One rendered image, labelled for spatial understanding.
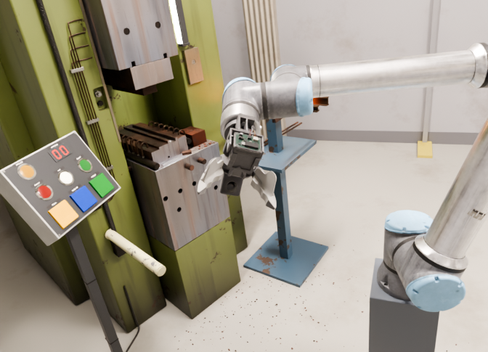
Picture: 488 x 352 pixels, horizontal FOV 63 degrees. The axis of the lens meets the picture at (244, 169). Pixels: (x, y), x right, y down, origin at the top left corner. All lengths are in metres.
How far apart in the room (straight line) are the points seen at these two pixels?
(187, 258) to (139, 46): 1.05
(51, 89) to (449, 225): 1.48
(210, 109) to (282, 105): 1.29
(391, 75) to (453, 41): 2.81
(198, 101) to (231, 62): 2.18
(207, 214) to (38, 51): 1.06
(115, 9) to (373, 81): 1.05
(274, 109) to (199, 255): 1.34
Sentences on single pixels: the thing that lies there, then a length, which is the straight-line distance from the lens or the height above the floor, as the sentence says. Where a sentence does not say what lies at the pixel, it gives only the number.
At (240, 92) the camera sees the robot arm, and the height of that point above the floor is 1.40.
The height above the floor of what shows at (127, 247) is 0.64.
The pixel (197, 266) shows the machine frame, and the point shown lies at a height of 0.30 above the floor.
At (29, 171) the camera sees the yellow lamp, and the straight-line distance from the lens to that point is 1.47.
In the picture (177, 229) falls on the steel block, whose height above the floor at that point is 0.58.
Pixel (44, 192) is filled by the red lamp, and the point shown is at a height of 1.09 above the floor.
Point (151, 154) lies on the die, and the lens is 1.85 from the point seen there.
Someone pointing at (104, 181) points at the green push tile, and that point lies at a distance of 1.59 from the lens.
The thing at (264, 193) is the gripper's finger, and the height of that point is 1.26.
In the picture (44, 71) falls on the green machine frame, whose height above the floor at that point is 1.41.
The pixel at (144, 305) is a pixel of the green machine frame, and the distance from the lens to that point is 2.35.
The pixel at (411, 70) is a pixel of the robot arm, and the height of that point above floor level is 1.38.
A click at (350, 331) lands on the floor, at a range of 2.19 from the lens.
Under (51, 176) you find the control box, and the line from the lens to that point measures 1.50.
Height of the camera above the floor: 1.65
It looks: 26 degrees down
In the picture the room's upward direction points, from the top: 8 degrees counter-clockwise
